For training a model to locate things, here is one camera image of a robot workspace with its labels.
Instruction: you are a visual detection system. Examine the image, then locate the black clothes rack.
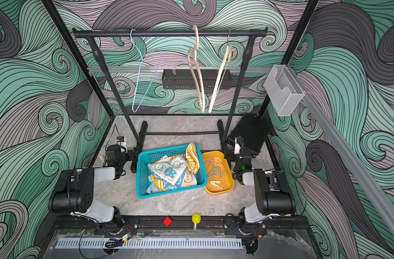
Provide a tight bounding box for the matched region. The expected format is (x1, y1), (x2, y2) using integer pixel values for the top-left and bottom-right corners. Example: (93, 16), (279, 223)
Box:
(72, 28), (268, 173)

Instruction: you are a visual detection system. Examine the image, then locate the yellow ball knob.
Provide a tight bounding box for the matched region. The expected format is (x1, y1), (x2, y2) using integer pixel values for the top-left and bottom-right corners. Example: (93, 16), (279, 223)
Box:
(192, 213), (201, 230)

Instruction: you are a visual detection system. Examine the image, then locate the mint green clothespin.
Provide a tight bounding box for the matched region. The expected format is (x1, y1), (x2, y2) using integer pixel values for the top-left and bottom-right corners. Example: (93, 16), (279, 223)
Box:
(210, 165), (221, 178)

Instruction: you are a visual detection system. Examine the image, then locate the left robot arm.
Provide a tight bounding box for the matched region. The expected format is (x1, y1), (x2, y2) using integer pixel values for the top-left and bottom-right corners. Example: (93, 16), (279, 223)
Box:
(48, 145), (135, 228)

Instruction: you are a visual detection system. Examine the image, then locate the teal plastic basket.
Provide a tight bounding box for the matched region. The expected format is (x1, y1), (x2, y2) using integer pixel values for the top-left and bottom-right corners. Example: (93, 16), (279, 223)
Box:
(137, 145), (208, 199)

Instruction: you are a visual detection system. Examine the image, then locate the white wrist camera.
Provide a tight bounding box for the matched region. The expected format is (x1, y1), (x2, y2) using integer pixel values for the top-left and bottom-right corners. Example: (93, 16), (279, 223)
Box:
(117, 136), (126, 147)
(234, 137), (244, 155)

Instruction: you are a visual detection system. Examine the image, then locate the white slotted cable duct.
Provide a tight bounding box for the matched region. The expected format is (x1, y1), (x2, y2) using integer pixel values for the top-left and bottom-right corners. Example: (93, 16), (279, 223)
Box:
(54, 237), (243, 250)

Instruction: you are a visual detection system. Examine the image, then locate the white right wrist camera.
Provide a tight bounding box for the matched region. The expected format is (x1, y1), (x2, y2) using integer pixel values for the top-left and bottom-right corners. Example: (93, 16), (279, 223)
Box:
(234, 137), (244, 155)

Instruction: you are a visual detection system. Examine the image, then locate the orange clothespin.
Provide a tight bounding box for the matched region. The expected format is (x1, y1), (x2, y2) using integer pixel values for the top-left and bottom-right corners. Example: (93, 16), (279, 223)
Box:
(207, 158), (224, 168)

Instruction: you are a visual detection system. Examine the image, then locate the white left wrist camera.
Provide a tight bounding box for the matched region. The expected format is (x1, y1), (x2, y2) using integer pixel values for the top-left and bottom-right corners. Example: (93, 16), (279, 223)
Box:
(117, 136), (126, 147)

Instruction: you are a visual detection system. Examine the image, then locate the cream plastic hanger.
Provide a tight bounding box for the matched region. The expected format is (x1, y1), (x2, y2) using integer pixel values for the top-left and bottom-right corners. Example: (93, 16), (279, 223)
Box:
(208, 32), (232, 113)

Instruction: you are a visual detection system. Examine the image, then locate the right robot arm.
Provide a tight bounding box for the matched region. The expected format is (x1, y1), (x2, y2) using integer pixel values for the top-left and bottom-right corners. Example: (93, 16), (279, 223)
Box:
(225, 137), (296, 227)

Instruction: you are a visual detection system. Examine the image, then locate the white clothespin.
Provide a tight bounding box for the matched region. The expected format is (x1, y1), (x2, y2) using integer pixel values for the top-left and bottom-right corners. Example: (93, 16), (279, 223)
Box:
(210, 181), (223, 190)

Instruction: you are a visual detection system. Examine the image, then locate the red diamond marker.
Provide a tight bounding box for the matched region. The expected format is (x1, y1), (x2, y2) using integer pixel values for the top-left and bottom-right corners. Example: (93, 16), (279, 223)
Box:
(163, 216), (173, 227)

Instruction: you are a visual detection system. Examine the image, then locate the light blue wire hanger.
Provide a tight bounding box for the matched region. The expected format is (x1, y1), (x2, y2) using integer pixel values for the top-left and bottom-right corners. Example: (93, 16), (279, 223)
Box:
(130, 29), (162, 113)

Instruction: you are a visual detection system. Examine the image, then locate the orange plastic tray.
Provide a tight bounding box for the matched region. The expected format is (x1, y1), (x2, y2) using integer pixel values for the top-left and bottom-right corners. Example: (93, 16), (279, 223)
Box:
(202, 151), (235, 195)

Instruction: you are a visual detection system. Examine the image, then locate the blue rabbit print towel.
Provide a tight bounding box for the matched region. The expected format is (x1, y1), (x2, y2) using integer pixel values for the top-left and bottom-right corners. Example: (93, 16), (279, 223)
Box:
(147, 154), (188, 194)

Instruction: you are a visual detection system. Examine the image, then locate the yellow striped towel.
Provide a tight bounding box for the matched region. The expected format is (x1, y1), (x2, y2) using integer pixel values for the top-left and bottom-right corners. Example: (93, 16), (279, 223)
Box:
(148, 143), (201, 192)

